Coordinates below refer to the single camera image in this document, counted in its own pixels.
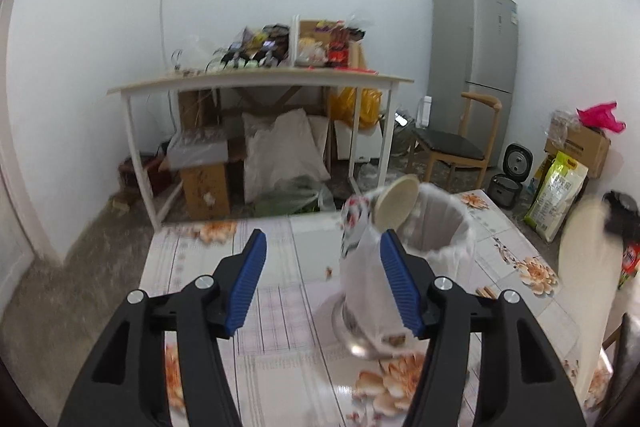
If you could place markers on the pile of snack packets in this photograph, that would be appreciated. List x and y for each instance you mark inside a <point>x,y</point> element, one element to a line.
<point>257,47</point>

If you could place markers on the black bin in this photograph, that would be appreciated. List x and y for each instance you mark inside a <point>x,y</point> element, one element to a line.
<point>620,212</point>

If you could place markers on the grey refrigerator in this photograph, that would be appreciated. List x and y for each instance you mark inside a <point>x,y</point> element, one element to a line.
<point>470,57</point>

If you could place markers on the bag-lined metal holder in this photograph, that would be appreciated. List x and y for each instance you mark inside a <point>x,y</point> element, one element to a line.
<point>440,227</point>

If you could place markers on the red packet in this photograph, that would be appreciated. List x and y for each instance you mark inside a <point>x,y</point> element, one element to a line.
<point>631,262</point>

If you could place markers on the dark bag of packets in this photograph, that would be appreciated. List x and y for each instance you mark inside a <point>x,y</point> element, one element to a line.
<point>400,132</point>

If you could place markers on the white sack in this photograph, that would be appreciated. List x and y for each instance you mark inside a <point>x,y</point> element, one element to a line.
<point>280,147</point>

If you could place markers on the black rice cooker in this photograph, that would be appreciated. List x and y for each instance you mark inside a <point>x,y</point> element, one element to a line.
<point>507,187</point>

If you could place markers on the yellow plastic bag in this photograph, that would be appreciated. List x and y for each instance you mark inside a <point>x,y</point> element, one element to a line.
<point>357,107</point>

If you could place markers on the grey wrapped box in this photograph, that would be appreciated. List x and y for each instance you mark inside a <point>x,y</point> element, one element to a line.
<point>197,147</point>

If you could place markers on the clear plastic bag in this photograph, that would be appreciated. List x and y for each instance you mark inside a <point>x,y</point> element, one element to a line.
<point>562,119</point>

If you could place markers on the bag of green vegetables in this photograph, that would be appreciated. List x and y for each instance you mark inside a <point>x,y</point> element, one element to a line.
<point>290,197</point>

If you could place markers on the yellow-green rice bag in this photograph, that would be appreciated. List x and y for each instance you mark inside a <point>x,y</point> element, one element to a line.
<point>555,192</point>

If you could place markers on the red oil bottles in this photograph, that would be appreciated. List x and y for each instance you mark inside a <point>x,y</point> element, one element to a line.
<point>337,49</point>

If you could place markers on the tall brown cardboard box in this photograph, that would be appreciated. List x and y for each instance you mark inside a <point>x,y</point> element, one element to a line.
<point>192,107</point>

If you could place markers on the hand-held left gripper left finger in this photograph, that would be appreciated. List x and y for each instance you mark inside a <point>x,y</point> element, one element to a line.
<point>247,277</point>

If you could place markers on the round beige spoon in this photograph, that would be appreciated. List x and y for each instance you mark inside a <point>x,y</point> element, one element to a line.
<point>395,202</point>

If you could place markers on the white-legged desk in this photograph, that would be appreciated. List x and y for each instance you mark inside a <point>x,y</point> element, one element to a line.
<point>260,82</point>

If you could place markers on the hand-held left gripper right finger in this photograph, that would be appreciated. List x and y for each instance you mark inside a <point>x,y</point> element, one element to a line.
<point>400,282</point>

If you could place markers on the white cabinet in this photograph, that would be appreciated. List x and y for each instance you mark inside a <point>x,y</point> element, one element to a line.
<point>362,147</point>

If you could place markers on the wooden chair with dark seat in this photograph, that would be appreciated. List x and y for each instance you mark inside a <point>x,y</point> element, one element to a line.
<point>452,147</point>

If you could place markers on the dark red wooden box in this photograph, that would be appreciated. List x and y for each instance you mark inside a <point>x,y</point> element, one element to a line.
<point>145,174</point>

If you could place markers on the white bottle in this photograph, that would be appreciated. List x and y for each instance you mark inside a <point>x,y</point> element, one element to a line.
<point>425,109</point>

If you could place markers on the small cardboard box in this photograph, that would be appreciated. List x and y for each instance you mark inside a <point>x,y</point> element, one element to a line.
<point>205,187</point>

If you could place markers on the pink plastic bag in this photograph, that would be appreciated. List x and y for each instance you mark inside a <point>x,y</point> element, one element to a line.
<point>602,114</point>

